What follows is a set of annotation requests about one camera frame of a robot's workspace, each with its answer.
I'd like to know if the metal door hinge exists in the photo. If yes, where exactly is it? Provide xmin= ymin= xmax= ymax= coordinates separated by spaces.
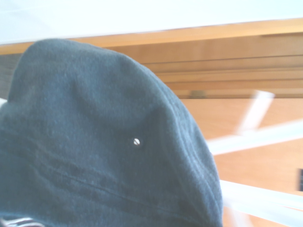
xmin=188 ymin=90 xmax=207 ymax=98

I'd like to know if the wooden door frame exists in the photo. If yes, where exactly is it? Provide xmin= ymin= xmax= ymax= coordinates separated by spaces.
xmin=0 ymin=18 xmax=303 ymax=55

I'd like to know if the navy blue baseball cap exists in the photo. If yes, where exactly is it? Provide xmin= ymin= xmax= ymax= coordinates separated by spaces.
xmin=0 ymin=39 xmax=224 ymax=227

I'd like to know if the black door sign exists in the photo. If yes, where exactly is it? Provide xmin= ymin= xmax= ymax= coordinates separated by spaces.
xmin=297 ymin=168 xmax=303 ymax=191

